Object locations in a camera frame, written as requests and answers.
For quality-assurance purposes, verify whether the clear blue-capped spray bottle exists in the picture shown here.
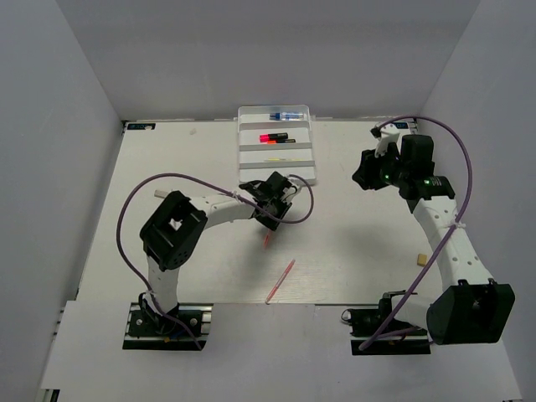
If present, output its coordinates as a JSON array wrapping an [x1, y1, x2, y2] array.
[[269, 111, 307, 121]]

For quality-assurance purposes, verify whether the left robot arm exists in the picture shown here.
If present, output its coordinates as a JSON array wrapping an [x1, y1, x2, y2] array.
[[140, 172, 300, 334]]

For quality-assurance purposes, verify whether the tan eraser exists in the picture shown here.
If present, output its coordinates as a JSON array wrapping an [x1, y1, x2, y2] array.
[[416, 254, 428, 267]]

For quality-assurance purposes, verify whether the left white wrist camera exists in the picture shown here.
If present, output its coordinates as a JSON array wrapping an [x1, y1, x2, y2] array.
[[286, 177, 304, 201]]

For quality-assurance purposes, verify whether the white eraser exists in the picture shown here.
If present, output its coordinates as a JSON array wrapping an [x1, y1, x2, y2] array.
[[154, 190, 168, 199]]

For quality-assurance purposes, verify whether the left blue table label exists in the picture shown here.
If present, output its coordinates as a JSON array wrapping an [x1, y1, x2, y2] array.
[[126, 122, 156, 131]]

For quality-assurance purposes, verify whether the blue table label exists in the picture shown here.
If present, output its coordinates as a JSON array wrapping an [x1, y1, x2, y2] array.
[[126, 122, 156, 131], [377, 121, 409, 130]]

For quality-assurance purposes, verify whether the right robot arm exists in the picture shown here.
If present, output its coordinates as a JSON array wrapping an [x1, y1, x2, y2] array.
[[353, 133, 515, 345]]

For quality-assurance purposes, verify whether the white tiered organizer tray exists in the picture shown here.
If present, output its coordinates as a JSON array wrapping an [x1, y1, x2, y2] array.
[[237, 105, 317, 185]]

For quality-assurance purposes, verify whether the yellow pen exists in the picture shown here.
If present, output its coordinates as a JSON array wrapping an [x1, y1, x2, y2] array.
[[264, 158, 309, 162]]

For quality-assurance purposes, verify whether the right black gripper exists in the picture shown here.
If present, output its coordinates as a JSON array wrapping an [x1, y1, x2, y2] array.
[[352, 143, 409, 190]]

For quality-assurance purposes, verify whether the pink black highlighter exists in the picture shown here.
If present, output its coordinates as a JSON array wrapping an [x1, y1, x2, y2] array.
[[260, 132, 288, 142]]

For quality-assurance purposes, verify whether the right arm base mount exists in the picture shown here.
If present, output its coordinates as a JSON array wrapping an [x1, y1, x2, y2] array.
[[341, 292, 432, 357]]

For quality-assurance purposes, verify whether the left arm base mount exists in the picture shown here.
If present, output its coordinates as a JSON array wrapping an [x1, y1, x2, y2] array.
[[122, 302, 213, 352]]

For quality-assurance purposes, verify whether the orange-capped black marker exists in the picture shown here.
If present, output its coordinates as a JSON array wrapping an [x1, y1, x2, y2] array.
[[265, 138, 296, 145]]

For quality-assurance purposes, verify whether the right blue table label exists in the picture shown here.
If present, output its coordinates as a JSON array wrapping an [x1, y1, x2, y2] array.
[[377, 121, 409, 130]]

